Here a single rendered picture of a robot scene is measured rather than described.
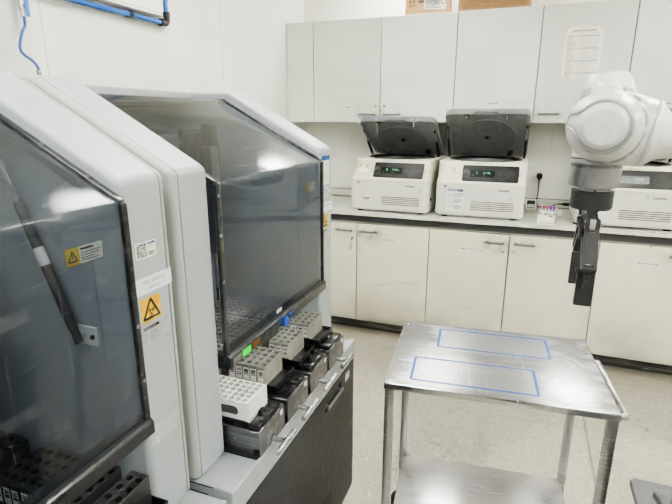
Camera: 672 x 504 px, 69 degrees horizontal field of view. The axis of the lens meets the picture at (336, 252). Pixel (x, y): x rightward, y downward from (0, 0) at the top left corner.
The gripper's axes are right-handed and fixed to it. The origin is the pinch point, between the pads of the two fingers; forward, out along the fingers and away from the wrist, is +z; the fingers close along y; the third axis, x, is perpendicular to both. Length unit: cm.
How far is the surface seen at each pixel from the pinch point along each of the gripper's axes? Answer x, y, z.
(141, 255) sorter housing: 75, -39, -10
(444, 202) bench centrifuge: 60, 220, 21
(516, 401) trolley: 8.7, 17.5, 38.3
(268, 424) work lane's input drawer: 66, -12, 40
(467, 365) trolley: 23, 33, 38
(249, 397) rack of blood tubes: 72, -11, 34
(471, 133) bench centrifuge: 49, 253, -22
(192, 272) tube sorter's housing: 75, -25, -2
